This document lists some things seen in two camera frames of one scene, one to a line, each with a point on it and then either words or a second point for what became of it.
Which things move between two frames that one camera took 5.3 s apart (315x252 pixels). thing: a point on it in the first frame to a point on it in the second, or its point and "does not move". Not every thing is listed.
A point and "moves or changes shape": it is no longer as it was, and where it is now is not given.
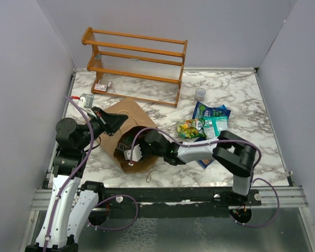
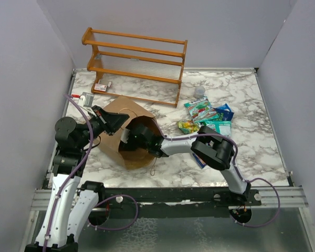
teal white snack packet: [213, 125] moves or changes shape
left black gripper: [111, 122] does not move
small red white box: [100, 87] does not move
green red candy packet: [126, 141] moves or changes shape
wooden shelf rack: [136, 66] does not move
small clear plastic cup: [200, 94] does not move
